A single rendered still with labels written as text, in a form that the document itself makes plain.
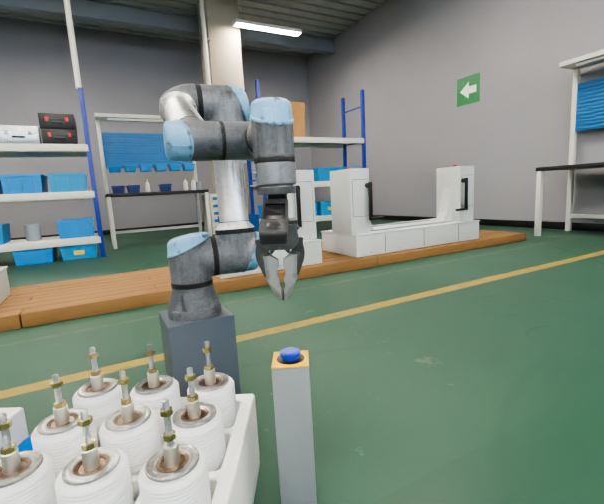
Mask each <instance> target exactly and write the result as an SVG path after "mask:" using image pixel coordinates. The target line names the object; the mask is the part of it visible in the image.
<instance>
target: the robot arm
mask: <svg viewBox="0 0 604 504"><path fill-rule="evenodd" d="M158 108H159V114H160V117H161V119H162V120H163V122H164V123H163V139H164V148H165V154H166V157H167V159H168V160H170V161H183V162H189V161H214V171H215V181H216V191H217V202H218V212H219V222H220V223H219V225H218V226H217V227H216V229H215V236H209V234H208V232H198V233H191V234H187V235H182V236H179V237H175V238H173V239H171V240H170V241H169V242H168V244H167V252H168V255H167V258H168V263H169V272H170V280H171V296H170V300H169V305H168V309H167V312H168V318H169V319H170V320H173V321H179V322H188V321H197V320H203V319H207V318H210V317H213V316H215V315H217V314H219V313H220V312H221V302H220V300H219V298H218V295H217V293H216V291H215V289H214V286H213V280H212V276H216V275H224V274H232V273H239V272H242V273H244V272H246V271H252V270H255V269H257V268H258V267H260V269H261V271H262V273H263V275H264V277H265V278H266V280H267V282H268V284H269V286H270V287H271V289H272V291H273V292H274V294H275V295H276V296H277V297H278V298H279V299H280V300H286V299H287V298H288V297H289V296H290V294H291V292H292V290H293V288H294V286H295V283H296V280H297V278H298V275H299V272H300V270H301V267H302V264H303V261H304V257H305V250H304V245H303V237H299V235H298V229H299V226H298V225H297V218H289V217H288V199H287V194H289V193H296V186H294V185H293V184H296V183H297V180H296V162H295V151H294V131H293V122H294V119H293V118H292V108H291V103H290V102H289V101H288V100H287V99H285V98H280V97H264V98H259V99H256V100H254V101H253V102H252V103H251V105H249V101H248V98H247V95H246V93H245V92H244V90H243V89H242V88H241V87H238V86H230V85H207V84H182V85H178V86H175V87H173V88H171V89H169V90H168V91H166V92H165V93H164V94H163V95H162V97H161V98H160V101H159V105H158ZM250 110H251V111H250ZM243 160H248V161H252V162H254V164H255V168H256V170H252V175H257V176H256V185H257V186H259V187H260V188H257V193H258V195H268V199H264V200H263V204H262V212H261V220H260V222H259V223H260V228H259V229H258V230H257V231H258V232H257V231H255V228H254V225H252V224H251V223H250V222H249V219H248V208H247V197H246V186H245V175H244V164H243ZM290 249H291V251H290ZM275 250H285V251H286V252H287V253H289V254H288V255H287V256H286V257H284V258H283V267H284V269H285V271H286V275H285V277H284V282H285V287H284V289H283V290H282V288H281V286H280V283H279V282H280V277H279V276H278V272H277V270H278V267H279V259H278V258H276V257H275V256H273V255H272V254H273V253H274V251H275ZM269 251H270V252H269Z"/></svg>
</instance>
